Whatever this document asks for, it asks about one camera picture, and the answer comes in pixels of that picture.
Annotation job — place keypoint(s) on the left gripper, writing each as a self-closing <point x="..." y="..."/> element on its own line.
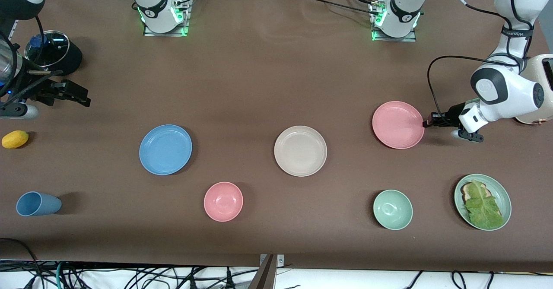
<point x="452" y="112"/>

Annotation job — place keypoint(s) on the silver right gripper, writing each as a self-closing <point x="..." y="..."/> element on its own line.
<point x="43" y="92"/>

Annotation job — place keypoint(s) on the pink shallow plate bowl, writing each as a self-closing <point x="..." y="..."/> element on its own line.
<point x="397" y="125"/>

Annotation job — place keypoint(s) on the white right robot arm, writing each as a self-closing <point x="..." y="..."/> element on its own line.
<point x="153" y="4"/>

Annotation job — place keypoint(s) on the black cooking pot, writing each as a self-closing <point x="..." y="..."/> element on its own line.
<point x="74" y="58"/>

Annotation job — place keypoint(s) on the glass pot lid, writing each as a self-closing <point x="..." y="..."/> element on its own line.
<point x="52" y="49"/>

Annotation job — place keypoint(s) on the yellow lemon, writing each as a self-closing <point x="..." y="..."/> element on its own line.
<point x="15" y="139"/>

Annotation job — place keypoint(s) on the toast bread slice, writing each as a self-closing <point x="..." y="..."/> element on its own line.
<point x="465" y="190"/>

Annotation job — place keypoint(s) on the green lettuce leaf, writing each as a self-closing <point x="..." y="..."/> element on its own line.
<point x="481" y="207"/>

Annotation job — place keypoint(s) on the small green deep bowl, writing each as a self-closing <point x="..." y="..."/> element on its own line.
<point x="392" y="209"/>

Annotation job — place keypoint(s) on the green plate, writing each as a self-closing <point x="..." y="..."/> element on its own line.
<point x="503" y="198"/>

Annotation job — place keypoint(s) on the blue plastic cup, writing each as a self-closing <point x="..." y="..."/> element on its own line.
<point x="39" y="204"/>

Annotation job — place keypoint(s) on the cream white kitchen appliance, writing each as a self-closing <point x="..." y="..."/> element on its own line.
<point x="548" y="109"/>

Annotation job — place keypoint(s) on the blue shallow plate bowl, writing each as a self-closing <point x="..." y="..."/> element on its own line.
<point x="165" y="150"/>

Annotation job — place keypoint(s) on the beige shallow plate bowl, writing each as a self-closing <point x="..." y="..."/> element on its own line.
<point x="300" y="150"/>

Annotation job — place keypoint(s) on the brown table cover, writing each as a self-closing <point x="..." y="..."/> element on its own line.
<point x="259" y="86"/>

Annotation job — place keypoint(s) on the small pink deep bowl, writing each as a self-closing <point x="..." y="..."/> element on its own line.
<point x="223" y="201"/>

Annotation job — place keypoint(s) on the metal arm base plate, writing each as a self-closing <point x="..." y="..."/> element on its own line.
<point x="410" y="38"/>
<point x="186" y="21"/>

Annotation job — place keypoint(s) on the small metal edge bracket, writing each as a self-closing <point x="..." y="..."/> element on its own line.
<point x="280" y="261"/>

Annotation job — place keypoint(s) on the brown wedge post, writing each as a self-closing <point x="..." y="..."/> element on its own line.
<point x="264" y="278"/>

